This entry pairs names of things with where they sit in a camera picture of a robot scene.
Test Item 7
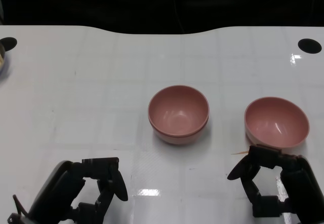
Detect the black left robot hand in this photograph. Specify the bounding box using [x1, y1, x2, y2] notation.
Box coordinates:
[26, 157, 129, 224]

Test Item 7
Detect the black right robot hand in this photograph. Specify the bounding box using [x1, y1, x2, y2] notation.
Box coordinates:
[227, 144, 324, 224]

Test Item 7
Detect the pink plastic bowl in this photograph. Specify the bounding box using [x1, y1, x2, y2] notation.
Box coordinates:
[244, 96, 310, 148]
[149, 119, 210, 146]
[148, 85, 210, 137]

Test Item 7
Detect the black table grommet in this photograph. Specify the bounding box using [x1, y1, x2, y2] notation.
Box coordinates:
[298, 38, 322, 54]
[0, 37, 18, 52]

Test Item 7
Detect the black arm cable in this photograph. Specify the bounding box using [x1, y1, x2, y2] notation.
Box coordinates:
[12, 194, 27, 216]

